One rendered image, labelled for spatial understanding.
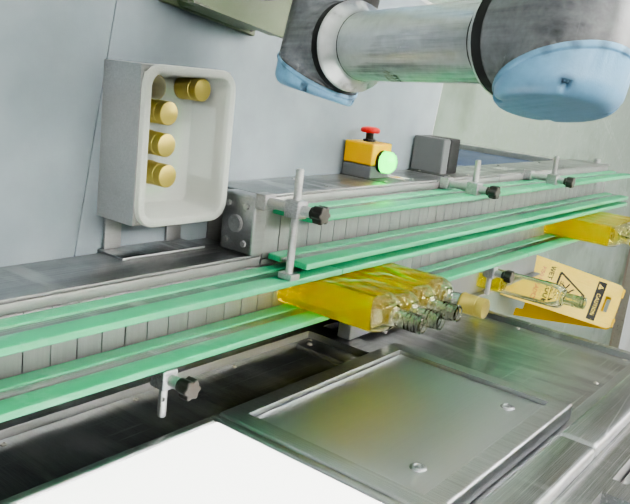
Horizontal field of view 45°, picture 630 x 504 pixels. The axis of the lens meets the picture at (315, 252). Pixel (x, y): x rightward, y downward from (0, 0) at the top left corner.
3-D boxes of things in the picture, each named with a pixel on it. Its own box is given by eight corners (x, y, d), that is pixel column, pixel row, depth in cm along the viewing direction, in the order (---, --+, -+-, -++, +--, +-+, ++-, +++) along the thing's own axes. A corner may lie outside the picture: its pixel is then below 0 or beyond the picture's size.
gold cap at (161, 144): (138, 128, 111) (158, 132, 108) (157, 129, 114) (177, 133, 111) (136, 153, 111) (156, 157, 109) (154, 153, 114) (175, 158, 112)
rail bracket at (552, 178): (520, 179, 201) (570, 188, 193) (524, 151, 199) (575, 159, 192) (526, 178, 204) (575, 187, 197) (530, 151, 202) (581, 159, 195)
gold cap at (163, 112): (140, 96, 110) (160, 100, 107) (159, 98, 113) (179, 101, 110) (138, 121, 110) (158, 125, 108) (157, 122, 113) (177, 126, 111)
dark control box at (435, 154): (407, 168, 179) (439, 174, 174) (412, 134, 177) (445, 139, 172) (425, 167, 185) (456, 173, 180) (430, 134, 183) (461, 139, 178)
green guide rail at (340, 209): (271, 213, 121) (311, 223, 116) (272, 207, 121) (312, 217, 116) (608, 173, 259) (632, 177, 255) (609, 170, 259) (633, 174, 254)
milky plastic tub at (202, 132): (97, 217, 111) (137, 230, 106) (105, 57, 105) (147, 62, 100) (186, 208, 124) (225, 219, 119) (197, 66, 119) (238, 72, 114)
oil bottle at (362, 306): (275, 301, 128) (383, 338, 116) (278, 268, 127) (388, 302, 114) (296, 295, 132) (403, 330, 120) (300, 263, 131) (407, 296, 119)
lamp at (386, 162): (373, 172, 153) (386, 175, 152) (376, 150, 152) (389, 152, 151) (385, 172, 157) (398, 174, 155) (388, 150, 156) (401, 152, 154)
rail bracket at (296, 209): (247, 269, 119) (311, 289, 112) (258, 161, 116) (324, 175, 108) (260, 266, 122) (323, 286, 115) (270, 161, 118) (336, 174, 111)
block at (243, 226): (215, 247, 123) (248, 257, 119) (220, 189, 121) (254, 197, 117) (231, 245, 126) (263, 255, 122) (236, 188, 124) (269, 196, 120)
